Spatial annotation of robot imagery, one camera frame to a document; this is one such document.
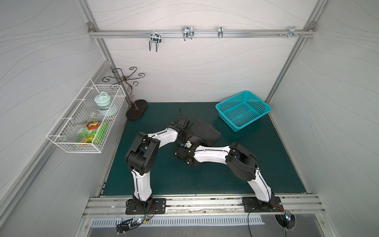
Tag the white slotted cable duct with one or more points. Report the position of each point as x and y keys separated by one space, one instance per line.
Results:
x=181 y=221

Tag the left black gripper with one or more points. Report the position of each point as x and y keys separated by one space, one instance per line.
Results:
x=195 y=130

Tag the small metal clip hook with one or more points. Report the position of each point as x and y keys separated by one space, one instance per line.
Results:
x=220 y=32

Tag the colourful snack packet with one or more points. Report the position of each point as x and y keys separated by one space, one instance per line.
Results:
x=93 y=132

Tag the metal bracket hook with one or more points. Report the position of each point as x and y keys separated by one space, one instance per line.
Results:
x=292 y=33

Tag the teal plastic basket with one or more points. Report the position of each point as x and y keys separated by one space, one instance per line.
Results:
x=241 y=110

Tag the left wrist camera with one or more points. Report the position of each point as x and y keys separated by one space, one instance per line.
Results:
x=182 y=123

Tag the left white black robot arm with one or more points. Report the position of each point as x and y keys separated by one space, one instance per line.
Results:
x=142 y=156

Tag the pale green lidded jar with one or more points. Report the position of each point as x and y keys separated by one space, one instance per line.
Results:
x=103 y=101

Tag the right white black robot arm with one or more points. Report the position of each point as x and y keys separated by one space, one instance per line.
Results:
x=240 y=161

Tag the metal loop hook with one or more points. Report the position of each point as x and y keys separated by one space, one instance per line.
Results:
x=188 y=32

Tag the clear plastic bag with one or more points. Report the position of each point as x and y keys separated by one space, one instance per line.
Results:
x=72 y=133

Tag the dark grey long pants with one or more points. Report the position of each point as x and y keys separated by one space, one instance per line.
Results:
x=202 y=133

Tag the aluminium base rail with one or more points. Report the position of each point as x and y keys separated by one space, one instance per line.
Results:
x=202 y=205

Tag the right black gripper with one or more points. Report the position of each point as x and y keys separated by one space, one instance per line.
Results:
x=180 y=153

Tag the left circuit board with wires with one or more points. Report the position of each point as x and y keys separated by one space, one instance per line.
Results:
x=130 y=224

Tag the metal double hook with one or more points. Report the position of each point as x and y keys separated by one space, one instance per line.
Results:
x=155 y=40

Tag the white wire wall basket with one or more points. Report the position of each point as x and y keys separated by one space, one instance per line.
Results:
x=83 y=100

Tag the right circuit board in hole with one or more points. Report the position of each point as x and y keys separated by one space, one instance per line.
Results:
x=286 y=221

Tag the green table mat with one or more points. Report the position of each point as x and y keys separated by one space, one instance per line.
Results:
x=172 y=176

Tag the black mounting plate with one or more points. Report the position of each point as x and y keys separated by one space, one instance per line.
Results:
x=135 y=206
x=253 y=205

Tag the ornate metal hook stand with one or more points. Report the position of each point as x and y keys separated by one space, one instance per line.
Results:
x=138 y=107

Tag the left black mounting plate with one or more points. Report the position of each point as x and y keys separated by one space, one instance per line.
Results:
x=135 y=206

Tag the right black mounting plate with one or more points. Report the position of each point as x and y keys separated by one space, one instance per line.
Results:
x=253 y=205

